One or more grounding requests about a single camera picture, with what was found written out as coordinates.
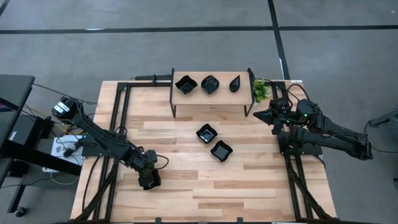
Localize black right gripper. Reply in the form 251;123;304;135
253;98;296;126

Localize black aluminium rail frame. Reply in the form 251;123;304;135
74;81;174;222
270;80;335;222

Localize black desk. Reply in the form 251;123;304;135
0;73;83;187

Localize wooden shelf black legs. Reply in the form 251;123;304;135
169;67;256;118

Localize white printed paper sheet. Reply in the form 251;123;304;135
51;135;84;166

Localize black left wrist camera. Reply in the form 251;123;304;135
145;149;159;163

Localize black leaf shaped plate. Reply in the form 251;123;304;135
200;75;220;95

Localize black computer case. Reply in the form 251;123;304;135
7;114;34;146

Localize black teardrop shaped plate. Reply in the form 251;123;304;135
228;74;241;93

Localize black power strip bar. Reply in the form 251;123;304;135
134;74;172;81

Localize grey metal stand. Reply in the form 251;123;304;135
368;107;398;129

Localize green plant white pot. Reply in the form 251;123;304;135
252;78;270;104

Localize black square wavy plate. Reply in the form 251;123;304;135
175;75;198;95
210;139;234;163
195;123;218;144
142;177;162;192

